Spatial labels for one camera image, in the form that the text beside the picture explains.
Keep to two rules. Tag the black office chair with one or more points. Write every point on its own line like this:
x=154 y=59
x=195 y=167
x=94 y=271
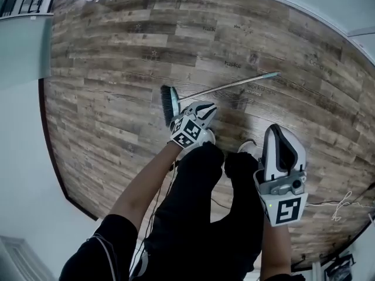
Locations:
x=340 y=269

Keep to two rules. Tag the person's white right shoe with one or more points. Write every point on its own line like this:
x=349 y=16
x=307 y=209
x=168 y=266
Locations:
x=247 y=148

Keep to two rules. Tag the frosted glass door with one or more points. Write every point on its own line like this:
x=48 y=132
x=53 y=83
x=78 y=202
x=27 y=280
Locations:
x=23 y=54

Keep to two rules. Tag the black and white striped panel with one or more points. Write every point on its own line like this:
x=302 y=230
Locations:
x=29 y=4

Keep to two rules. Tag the person's white left shoe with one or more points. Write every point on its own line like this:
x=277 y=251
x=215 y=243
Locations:
x=208 y=136

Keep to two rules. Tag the person's white shoe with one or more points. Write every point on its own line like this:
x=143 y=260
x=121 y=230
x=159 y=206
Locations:
x=208 y=136
x=247 y=148

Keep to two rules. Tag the person's left forearm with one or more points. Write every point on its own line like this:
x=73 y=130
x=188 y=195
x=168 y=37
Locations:
x=140 y=192

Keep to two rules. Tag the person's black clothing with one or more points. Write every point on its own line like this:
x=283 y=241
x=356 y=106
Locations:
x=199 y=215

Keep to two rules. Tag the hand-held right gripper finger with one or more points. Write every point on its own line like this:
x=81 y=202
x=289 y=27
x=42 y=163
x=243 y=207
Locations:
x=269 y=157
x=300 y=157

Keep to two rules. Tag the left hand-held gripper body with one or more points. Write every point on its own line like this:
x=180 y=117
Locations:
x=187 y=132

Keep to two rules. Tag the grey waist-worn device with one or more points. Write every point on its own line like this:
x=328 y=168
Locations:
x=140 y=263

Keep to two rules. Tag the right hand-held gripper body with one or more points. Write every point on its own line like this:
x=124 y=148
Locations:
x=285 y=211

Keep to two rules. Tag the person's right forearm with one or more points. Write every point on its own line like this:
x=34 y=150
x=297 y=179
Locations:
x=278 y=250

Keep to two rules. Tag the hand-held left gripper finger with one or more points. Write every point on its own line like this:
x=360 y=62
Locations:
x=209 y=118
x=205 y=104

